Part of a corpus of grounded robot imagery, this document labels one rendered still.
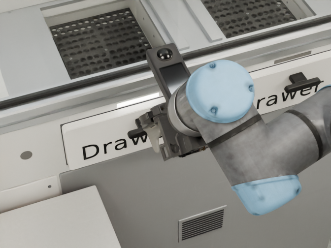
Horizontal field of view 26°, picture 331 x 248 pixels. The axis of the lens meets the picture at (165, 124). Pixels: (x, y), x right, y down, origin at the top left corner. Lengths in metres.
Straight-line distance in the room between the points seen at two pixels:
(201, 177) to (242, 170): 0.69
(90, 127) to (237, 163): 0.47
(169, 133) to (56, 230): 0.39
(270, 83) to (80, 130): 0.38
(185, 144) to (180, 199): 0.58
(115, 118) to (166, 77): 0.27
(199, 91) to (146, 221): 0.79
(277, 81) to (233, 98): 0.56
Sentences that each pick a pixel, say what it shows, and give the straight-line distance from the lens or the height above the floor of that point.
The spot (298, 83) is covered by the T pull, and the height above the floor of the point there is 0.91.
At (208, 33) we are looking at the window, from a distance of 1.28.
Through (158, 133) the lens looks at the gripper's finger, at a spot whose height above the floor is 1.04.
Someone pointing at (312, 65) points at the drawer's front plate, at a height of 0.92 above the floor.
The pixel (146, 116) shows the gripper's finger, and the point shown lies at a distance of 1.07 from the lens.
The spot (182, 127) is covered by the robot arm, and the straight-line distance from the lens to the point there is 0.95.
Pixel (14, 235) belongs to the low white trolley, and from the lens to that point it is 1.35.
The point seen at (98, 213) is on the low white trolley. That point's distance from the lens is 1.36.
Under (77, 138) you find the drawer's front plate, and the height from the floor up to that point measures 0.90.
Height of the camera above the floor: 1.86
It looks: 47 degrees down
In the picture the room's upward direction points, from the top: straight up
